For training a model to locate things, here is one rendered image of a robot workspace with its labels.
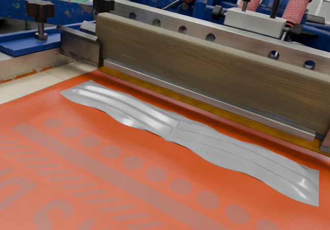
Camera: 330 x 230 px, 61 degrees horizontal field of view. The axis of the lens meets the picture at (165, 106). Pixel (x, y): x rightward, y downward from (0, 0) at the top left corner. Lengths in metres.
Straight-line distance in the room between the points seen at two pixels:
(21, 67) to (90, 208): 0.28
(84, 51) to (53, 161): 0.23
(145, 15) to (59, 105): 0.37
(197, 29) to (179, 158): 0.38
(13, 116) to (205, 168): 0.24
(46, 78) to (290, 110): 0.36
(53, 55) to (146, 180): 0.31
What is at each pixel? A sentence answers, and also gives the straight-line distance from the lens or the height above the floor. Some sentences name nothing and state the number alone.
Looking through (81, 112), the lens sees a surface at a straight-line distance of 0.39.
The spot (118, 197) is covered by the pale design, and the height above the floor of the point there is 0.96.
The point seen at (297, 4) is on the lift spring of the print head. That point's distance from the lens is 0.87.
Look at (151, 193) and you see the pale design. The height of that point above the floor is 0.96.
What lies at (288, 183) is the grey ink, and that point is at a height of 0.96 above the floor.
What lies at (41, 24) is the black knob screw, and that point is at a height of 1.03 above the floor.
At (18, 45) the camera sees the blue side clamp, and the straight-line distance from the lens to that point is 0.49.
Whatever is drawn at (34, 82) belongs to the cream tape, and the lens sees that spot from 0.47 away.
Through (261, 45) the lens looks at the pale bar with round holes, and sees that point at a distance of 0.61.
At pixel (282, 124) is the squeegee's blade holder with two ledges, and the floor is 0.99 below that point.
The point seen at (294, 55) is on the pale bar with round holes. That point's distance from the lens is 0.61.
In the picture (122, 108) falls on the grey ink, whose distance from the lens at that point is 0.40.
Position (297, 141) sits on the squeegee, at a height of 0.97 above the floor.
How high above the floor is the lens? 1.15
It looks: 27 degrees down
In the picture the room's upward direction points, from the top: 10 degrees clockwise
